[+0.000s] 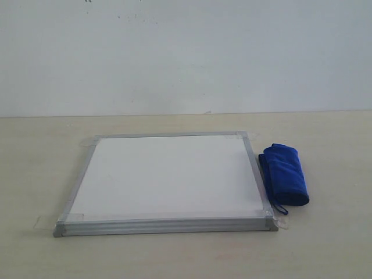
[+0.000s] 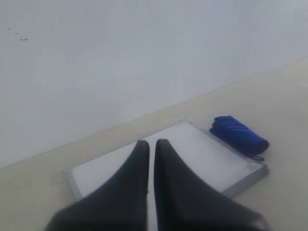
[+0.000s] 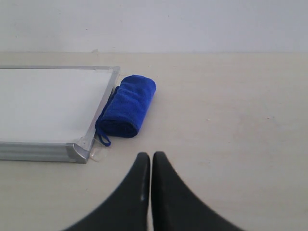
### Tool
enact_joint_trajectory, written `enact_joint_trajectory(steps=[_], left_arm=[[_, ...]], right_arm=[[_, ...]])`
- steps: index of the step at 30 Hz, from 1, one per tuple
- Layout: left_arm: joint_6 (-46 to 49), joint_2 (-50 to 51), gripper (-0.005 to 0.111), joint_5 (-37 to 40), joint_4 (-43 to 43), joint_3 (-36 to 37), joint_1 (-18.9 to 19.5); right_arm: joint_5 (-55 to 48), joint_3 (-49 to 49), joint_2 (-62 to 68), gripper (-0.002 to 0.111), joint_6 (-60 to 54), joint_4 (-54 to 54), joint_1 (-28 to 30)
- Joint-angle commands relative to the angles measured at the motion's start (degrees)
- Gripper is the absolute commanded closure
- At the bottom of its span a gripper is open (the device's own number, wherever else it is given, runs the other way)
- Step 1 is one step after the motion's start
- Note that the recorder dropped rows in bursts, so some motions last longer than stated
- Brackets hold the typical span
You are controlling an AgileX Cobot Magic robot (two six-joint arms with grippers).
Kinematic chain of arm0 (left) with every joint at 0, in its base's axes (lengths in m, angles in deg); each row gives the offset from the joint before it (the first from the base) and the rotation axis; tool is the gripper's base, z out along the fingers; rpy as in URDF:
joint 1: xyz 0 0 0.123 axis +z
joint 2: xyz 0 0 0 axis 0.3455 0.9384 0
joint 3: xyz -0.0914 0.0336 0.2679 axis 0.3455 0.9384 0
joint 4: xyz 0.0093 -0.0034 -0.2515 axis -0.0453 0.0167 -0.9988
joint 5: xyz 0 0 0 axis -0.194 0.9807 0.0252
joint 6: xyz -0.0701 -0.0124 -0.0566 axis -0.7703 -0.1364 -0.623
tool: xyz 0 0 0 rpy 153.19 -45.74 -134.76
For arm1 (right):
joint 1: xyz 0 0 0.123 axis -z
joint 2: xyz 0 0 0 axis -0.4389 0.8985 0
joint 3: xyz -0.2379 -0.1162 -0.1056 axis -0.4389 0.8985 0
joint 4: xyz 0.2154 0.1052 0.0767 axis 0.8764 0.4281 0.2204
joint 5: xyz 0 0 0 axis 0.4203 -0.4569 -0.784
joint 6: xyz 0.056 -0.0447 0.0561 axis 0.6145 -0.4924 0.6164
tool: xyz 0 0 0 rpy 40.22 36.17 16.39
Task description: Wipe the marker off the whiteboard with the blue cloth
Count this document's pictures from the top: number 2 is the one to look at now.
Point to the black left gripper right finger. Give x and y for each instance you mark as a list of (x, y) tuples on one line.
[(186, 203)]

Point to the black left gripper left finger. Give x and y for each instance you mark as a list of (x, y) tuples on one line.
[(118, 205)]

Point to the blue cloth eraser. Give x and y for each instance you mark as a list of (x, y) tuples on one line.
[(239, 137)]

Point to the white board with aluminium frame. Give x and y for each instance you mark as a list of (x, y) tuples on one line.
[(221, 167)]

